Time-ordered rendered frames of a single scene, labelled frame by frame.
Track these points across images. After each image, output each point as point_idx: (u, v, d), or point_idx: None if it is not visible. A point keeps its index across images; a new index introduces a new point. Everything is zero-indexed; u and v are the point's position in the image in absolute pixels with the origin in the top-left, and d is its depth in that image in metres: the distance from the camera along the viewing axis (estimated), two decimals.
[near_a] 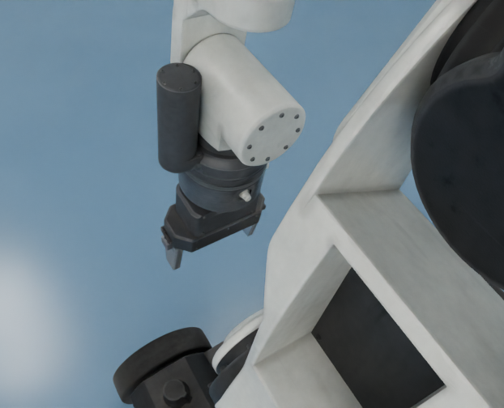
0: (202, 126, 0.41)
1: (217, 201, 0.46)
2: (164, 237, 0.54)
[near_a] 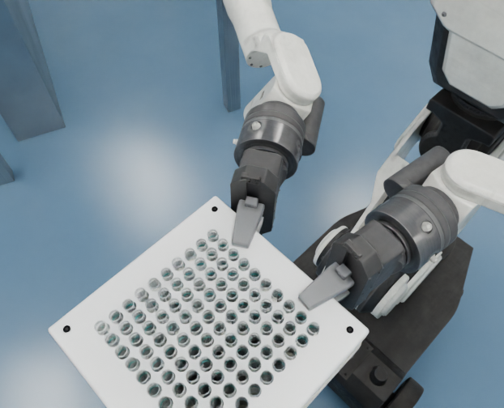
0: None
1: None
2: None
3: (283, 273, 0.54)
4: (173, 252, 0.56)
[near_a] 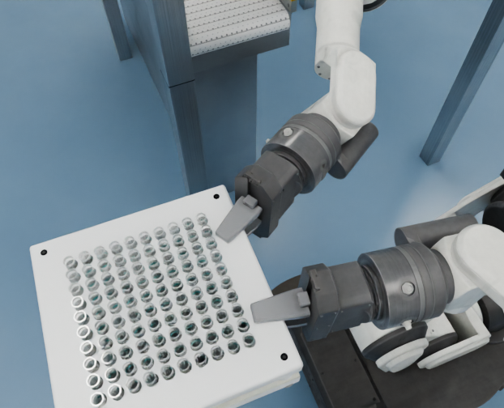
0: None
1: None
2: (254, 220, 0.62)
3: (248, 278, 0.54)
4: (161, 222, 0.58)
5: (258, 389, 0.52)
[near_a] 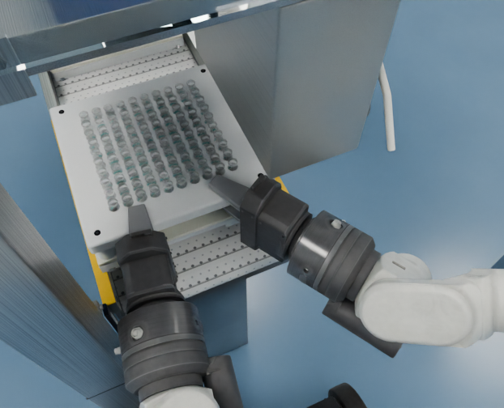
0: None
1: None
2: None
3: (172, 204, 0.59)
4: (231, 138, 0.65)
5: None
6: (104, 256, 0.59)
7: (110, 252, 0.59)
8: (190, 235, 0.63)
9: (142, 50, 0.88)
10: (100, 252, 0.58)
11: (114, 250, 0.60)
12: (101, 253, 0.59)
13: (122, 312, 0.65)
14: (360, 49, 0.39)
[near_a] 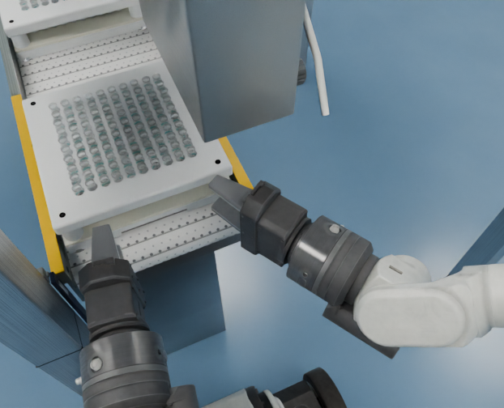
0: None
1: None
2: None
3: (133, 189, 0.63)
4: (192, 126, 0.69)
5: None
6: (70, 237, 0.63)
7: (75, 233, 0.63)
8: (152, 218, 0.67)
9: (106, 31, 0.89)
10: (66, 233, 0.62)
11: (79, 231, 0.64)
12: (67, 235, 0.63)
13: (74, 282, 0.66)
14: (277, 6, 0.39)
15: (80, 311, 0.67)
